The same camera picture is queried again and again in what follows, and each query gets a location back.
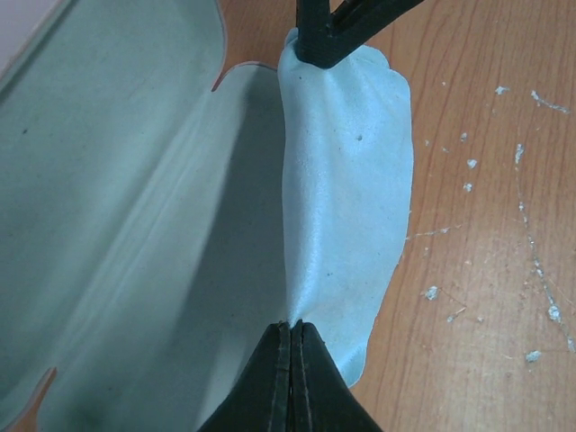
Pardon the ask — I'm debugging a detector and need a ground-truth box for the pink glasses case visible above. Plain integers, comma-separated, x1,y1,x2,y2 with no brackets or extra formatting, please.
1,1,285,431

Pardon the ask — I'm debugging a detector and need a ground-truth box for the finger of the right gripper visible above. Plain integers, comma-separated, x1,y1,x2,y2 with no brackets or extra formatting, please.
294,0,360,68
328,0,423,45

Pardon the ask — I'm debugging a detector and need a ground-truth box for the light blue cleaning cloth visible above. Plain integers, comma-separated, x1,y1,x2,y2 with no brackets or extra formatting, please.
278,30,414,385

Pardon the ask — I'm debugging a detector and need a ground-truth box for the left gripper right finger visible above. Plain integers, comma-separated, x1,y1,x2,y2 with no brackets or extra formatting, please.
291,321,381,431

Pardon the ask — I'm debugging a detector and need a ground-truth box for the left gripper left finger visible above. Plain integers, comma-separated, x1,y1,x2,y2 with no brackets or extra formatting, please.
200,322,291,431

